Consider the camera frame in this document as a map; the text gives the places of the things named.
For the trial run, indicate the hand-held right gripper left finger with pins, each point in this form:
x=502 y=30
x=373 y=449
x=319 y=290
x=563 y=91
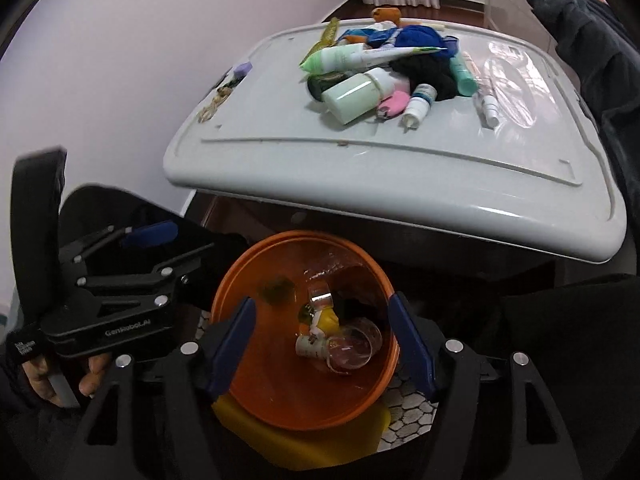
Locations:
x=234 y=347

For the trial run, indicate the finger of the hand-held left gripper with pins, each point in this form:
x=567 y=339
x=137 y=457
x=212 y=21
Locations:
x=150 y=234
x=165 y=265

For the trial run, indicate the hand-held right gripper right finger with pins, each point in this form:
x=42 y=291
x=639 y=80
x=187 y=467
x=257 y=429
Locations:
x=411 y=347

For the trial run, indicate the orange plastic bin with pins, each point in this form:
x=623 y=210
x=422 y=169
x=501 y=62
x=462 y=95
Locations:
x=280 y=390

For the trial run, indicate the dark green jar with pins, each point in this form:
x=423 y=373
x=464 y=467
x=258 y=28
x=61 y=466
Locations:
x=317 y=85

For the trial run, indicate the mint green bottle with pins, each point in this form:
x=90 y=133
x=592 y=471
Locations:
x=350 y=97

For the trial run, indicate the small white dropper bottle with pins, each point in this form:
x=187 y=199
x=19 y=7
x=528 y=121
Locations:
x=420 y=102

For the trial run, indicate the pink plastic case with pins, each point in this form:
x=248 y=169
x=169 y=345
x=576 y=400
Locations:
x=395 y=102

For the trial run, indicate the slim white tube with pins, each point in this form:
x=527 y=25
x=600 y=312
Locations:
x=487 y=107

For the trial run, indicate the white tube with green cap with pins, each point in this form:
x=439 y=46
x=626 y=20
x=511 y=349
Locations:
x=335 y=57

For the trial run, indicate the yellow-green ribbon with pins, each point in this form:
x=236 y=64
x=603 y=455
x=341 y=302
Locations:
x=330 y=32

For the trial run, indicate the teal tube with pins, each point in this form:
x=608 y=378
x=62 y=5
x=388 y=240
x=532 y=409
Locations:
x=462 y=77

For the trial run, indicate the black cloth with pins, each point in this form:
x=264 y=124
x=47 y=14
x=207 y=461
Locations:
x=425 y=72

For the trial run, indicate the clear plastic bag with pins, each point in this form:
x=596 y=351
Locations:
x=520 y=85

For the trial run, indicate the white and green toothpaste tube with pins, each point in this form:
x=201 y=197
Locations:
x=400 y=55

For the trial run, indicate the blue cloth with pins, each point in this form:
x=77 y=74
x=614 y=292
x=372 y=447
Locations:
x=422 y=37

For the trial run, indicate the person's left forearm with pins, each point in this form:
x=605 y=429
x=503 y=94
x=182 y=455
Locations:
x=20 y=435

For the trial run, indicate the person's left hand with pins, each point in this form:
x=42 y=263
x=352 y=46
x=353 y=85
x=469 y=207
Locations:
x=95 y=372

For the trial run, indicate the clear plastic cup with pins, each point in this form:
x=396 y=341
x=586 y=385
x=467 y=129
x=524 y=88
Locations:
x=350 y=355

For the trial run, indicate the tiny white bottle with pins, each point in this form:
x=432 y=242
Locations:
x=305 y=345

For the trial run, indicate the yellow plastic piece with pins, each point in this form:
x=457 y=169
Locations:
x=327 y=320

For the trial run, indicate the small clear container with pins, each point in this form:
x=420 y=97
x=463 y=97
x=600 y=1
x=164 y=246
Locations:
x=320 y=295

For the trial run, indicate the white plastic storage box lid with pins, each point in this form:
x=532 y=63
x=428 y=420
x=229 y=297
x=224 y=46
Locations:
x=400 y=160

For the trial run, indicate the purple small object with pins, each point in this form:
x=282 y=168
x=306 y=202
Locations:
x=243 y=68

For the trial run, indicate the orange packet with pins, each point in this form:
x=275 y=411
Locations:
x=355 y=38

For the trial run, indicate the orange plush toy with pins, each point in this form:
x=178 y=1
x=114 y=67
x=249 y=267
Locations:
x=385 y=12

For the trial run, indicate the dark coat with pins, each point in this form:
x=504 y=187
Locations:
x=600 y=85

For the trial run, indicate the white cabinet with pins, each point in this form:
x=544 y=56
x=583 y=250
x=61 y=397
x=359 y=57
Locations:
x=505 y=5

